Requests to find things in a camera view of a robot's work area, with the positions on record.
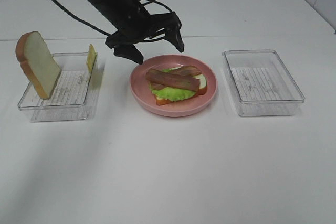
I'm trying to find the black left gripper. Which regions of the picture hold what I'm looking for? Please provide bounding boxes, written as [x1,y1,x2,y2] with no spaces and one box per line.
[88,0,184,64]

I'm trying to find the right clear plastic container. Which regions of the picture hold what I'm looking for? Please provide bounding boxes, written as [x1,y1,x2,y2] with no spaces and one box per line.
[223,49,305,116]

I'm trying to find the pink round plate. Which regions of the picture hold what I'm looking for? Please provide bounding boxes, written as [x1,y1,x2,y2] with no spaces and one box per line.
[130,55,218,117]

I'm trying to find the bacon strip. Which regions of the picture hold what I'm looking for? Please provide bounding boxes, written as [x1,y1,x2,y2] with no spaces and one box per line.
[145,69,200,91]
[149,66,202,90]

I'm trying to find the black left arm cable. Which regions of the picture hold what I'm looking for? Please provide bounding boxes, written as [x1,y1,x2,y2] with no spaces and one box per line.
[46,0,175,45]

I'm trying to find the clear plastic container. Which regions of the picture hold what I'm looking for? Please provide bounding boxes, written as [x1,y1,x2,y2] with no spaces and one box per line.
[18,52,105,122]
[223,49,305,116]

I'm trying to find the left clear plastic container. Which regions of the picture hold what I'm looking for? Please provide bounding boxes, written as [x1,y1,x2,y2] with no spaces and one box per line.
[18,52,105,122]

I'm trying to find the green lettuce leaf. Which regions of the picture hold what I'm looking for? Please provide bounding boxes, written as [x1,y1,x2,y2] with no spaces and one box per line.
[145,66,201,102]

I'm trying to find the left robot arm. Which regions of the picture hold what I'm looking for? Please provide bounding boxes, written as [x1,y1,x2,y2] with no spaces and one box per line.
[51,0,184,64]

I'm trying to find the bread slice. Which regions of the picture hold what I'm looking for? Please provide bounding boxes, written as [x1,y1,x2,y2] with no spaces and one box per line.
[150,74,207,106]
[15,31,61,99]

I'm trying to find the yellow cheese slice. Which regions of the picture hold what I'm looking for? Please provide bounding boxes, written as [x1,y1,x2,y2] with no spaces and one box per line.
[86,44,97,73]

